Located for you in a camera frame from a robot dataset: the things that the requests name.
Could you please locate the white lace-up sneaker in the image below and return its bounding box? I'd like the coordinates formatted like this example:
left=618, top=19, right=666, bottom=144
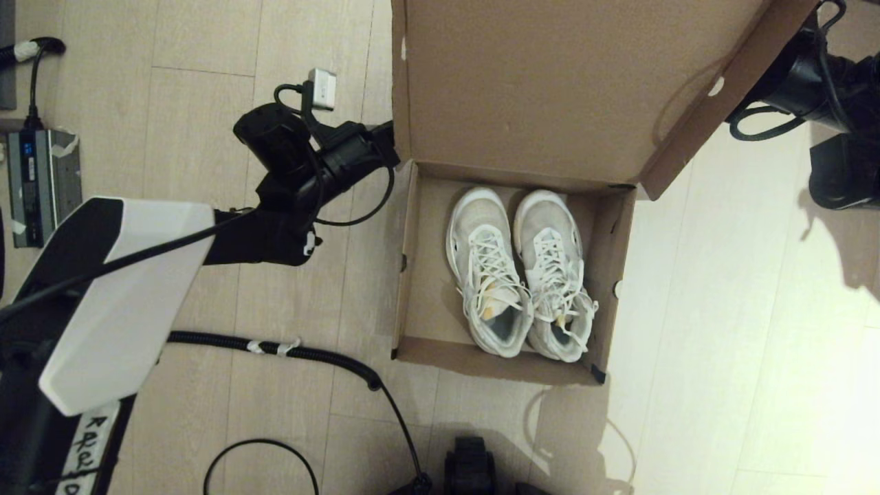
left=512, top=189, right=599, bottom=363
left=445, top=187, right=536, bottom=358

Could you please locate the brown cardboard shoe box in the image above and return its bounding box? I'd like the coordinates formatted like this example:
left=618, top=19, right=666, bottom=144
left=390, top=0, right=822, bottom=386

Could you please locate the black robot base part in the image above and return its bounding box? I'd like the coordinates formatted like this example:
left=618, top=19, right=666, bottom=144
left=443, top=435, right=497, bottom=495

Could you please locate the white tape wrap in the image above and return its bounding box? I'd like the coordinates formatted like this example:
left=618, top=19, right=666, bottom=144
left=246, top=337, right=302, bottom=358

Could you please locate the grey power supply unit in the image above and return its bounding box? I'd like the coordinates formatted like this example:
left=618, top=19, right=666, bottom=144
left=7, top=129, right=83, bottom=248

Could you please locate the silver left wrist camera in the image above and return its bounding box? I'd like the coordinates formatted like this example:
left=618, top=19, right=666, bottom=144
left=306, top=67, right=338, bottom=112

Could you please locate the black corrugated floor cable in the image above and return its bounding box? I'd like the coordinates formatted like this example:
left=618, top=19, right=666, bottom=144
left=167, top=331, right=432, bottom=495

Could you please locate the black power cable white tape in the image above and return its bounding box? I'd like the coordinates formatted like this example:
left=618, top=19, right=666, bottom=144
left=0, top=36, right=66, bottom=130

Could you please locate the thin white floor cable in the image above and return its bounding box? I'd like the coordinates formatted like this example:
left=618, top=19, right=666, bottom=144
left=526, top=397, right=637, bottom=494

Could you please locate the thin black looped cable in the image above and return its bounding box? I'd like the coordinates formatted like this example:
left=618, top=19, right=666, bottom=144
left=203, top=439, right=320, bottom=495

